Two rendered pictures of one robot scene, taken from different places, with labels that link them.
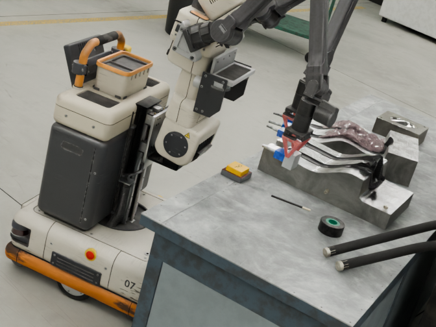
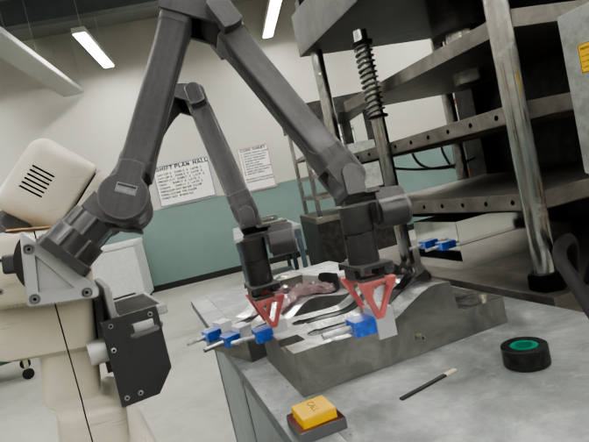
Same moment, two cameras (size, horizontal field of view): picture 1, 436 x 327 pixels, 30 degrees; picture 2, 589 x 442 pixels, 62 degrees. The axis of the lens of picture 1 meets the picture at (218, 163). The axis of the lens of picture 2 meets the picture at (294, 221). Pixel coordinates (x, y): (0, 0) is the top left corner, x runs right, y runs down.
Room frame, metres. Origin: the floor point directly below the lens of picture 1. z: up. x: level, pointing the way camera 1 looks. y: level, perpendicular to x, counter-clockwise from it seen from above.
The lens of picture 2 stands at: (1.93, 0.44, 1.21)
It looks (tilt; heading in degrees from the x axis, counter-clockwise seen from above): 4 degrees down; 318
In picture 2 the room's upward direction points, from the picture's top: 13 degrees counter-clockwise
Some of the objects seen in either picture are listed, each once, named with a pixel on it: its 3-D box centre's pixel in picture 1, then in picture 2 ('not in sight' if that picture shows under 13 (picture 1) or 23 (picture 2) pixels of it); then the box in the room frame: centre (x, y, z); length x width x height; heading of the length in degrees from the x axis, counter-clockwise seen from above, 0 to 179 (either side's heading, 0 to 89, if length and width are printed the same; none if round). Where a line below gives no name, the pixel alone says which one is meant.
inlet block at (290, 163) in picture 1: (279, 153); (356, 326); (2.53, -0.19, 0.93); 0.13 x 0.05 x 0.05; 66
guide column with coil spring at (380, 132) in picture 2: not in sight; (393, 188); (3.15, -1.23, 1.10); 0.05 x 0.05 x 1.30
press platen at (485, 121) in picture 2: not in sight; (489, 125); (2.83, -1.51, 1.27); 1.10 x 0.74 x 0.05; 156
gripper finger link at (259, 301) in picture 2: (292, 121); (268, 306); (2.81, -0.22, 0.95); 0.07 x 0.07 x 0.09; 65
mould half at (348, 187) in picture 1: (339, 171); (377, 315); (2.67, -0.42, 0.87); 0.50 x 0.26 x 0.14; 66
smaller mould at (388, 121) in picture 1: (400, 129); (276, 287); (3.41, -0.73, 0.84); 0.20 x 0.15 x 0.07; 66
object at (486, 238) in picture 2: not in sight; (491, 229); (2.84, -1.37, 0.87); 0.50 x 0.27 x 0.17; 66
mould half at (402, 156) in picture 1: (352, 142); (296, 305); (3.03, -0.49, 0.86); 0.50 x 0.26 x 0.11; 83
